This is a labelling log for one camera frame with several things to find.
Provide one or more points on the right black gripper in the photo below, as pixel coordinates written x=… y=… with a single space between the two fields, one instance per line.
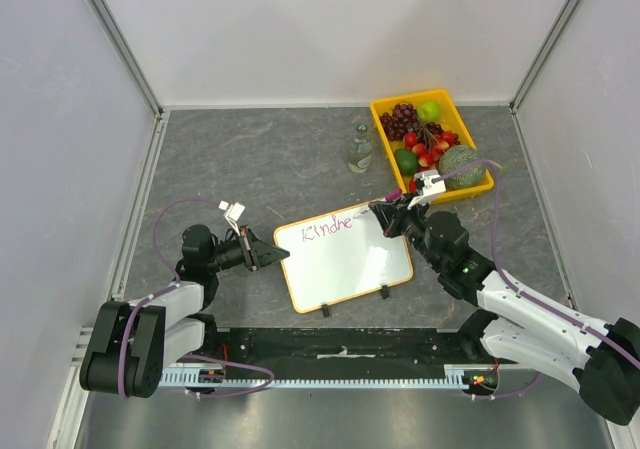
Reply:
x=400 y=217

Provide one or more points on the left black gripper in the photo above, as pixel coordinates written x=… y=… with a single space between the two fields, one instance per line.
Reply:
x=258 y=253

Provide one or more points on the magenta marker cap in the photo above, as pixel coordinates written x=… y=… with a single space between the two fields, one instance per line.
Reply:
x=393 y=195

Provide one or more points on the yellow framed whiteboard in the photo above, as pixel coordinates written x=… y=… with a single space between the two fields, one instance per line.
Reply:
x=335 y=258

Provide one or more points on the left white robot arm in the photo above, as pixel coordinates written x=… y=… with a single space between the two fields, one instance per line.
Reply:
x=132 y=342

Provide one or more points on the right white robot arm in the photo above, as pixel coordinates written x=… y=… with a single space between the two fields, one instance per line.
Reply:
x=597 y=359

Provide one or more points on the red apple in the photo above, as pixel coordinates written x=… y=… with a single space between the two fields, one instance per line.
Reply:
x=412 y=184

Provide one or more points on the green avocado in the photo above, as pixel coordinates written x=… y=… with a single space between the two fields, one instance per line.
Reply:
x=406 y=161

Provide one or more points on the clear glass bottle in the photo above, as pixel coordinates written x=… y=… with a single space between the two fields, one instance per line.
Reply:
x=360 y=150

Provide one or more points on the red cherry bunch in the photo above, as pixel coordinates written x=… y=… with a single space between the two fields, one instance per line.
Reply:
x=428 y=143

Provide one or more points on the green netted melon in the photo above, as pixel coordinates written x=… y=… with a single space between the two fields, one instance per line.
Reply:
x=455 y=158

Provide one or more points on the purple grape bunch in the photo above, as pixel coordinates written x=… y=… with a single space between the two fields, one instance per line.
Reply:
x=399 y=121

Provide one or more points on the green apple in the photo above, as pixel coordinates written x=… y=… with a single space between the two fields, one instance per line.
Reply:
x=429 y=111

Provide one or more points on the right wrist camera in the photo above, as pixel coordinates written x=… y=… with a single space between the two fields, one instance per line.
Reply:
x=429 y=186

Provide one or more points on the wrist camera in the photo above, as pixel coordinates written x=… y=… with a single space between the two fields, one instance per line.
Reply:
x=232 y=212
x=429 y=186

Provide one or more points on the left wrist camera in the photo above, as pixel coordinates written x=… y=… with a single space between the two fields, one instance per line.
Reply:
x=232 y=212

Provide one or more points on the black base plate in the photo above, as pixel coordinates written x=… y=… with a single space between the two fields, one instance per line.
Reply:
x=258 y=346

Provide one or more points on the white slotted cable duct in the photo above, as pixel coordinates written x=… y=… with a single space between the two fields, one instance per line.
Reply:
x=198 y=376

